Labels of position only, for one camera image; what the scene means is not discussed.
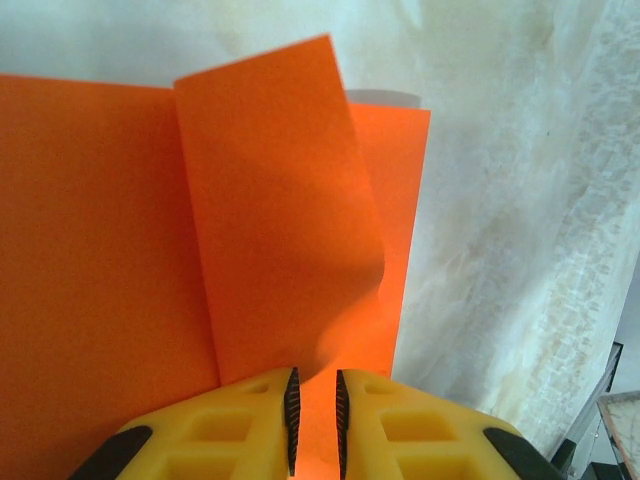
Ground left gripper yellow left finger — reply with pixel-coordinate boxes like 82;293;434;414
67;367;300;480

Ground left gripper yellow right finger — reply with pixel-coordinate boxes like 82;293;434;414
335;368;566;480

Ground orange square paper sheet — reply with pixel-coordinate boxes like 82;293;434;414
0;32;432;480

